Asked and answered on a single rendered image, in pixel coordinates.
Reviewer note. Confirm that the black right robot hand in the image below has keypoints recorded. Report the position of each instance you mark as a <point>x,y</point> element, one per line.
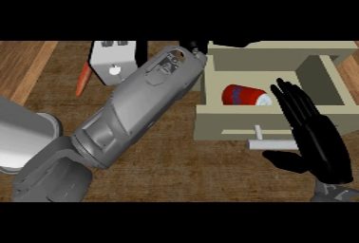
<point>322,145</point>

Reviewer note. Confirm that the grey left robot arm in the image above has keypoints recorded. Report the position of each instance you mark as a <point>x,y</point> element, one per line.
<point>140,91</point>

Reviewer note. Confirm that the white boxy appliance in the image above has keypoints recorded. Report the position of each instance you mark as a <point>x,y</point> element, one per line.
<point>112,60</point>

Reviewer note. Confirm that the orange carrot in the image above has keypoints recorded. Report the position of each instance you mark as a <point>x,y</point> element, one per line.
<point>83,79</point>

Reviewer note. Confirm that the beige drawer front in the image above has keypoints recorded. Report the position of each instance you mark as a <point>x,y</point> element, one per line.
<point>225,121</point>

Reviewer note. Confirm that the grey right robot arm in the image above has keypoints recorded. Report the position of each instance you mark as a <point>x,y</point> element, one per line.
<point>334,193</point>

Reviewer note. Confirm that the beige wooden drawer box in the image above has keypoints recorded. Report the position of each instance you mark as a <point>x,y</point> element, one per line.
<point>262,58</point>

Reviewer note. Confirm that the red can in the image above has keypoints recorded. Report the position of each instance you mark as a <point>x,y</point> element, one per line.
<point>242,94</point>

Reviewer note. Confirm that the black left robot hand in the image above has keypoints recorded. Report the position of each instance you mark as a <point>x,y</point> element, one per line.
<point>194,45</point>

